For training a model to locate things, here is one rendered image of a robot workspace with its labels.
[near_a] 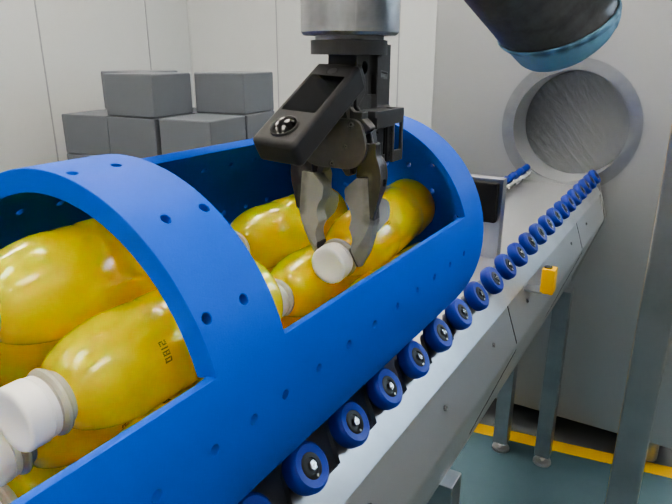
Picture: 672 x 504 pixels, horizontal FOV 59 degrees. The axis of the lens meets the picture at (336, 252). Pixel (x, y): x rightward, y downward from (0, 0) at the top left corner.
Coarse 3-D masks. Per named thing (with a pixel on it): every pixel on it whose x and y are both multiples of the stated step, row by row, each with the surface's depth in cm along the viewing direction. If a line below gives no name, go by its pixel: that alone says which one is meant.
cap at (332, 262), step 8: (320, 248) 58; (328, 248) 58; (336, 248) 58; (344, 248) 58; (320, 256) 58; (328, 256) 58; (336, 256) 57; (344, 256) 58; (312, 264) 59; (320, 264) 59; (328, 264) 58; (336, 264) 58; (344, 264) 57; (352, 264) 59; (320, 272) 59; (328, 272) 59; (336, 272) 58; (344, 272) 58; (328, 280) 59; (336, 280) 58
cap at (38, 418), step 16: (16, 384) 32; (32, 384) 32; (0, 400) 32; (16, 400) 31; (32, 400) 32; (48, 400) 32; (0, 416) 33; (16, 416) 32; (32, 416) 31; (48, 416) 32; (16, 432) 32; (32, 432) 31; (48, 432) 32; (16, 448) 33; (32, 448) 32
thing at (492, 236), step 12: (480, 180) 112; (492, 180) 110; (504, 180) 110; (480, 192) 111; (492, 192) 109; (504, 192) 111; (492, 204) 110; (504, 204) 113; (492, 216) 111; (492, 228) 113; (492, 240) 114; (492, 252) 114
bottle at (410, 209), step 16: (384, 192) 68; (400, 192) 68; (416, 192) 70; (400, 208) 66; (416, 208) 68; (432, 208) 72; (336, 224) 62; (384, 224) 62; (400, 224) 64; (416, 224) 68; (336, 240) 59; (384, 240) 61; (400, 240) 65; (384, 256) 62; (352, 272) 60
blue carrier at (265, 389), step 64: (0, 192) 40; (64, 192) 36; (128, 192) 36; (192, 192) 39; (256, 192) 76; (448, 192) 72; (192, 256) 35; (448, 256) 62; (192, 320) 33; (256, 320) 36; (320, 320) 42; (384, 320) 50; (256, 384) 36; (320, 384) 43; (128, 448) 28; (192, 448) 32; (256, 448) 37
